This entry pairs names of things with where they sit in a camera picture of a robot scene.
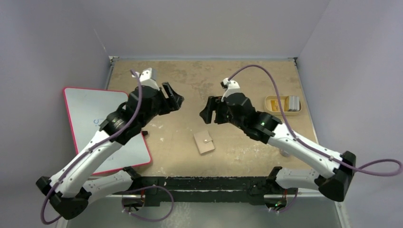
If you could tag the wrist white camera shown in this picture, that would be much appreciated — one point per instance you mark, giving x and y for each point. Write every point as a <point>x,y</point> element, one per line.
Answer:
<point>230,86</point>
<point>146,78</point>

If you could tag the beige leather card holder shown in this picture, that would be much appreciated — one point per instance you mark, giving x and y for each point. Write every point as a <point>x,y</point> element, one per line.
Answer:
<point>204,142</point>

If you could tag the white pink-framed whiteboard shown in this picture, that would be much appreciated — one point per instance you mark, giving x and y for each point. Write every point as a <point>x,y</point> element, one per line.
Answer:
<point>87,109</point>

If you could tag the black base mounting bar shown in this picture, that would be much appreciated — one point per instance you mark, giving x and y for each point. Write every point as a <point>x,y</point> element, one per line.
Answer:
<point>253,190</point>

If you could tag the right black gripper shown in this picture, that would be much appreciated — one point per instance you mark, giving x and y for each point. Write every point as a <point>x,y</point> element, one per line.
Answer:
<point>217,110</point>

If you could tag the cream oval tray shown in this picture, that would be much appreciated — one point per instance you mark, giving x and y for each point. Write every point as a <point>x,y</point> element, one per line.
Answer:
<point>268,108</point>

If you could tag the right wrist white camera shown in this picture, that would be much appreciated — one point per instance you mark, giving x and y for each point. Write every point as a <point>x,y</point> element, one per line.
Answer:
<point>230,86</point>

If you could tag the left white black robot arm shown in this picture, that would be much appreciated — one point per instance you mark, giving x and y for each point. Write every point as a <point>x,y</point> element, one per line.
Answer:
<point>70,191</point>

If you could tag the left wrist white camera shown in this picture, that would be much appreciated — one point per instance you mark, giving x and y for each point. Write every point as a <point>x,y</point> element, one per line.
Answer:
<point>146,78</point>

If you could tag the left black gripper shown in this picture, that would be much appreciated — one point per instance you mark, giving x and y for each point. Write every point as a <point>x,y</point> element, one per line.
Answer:
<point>173,103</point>

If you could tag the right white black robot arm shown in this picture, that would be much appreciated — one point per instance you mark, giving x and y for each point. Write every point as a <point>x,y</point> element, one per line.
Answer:
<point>330,172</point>

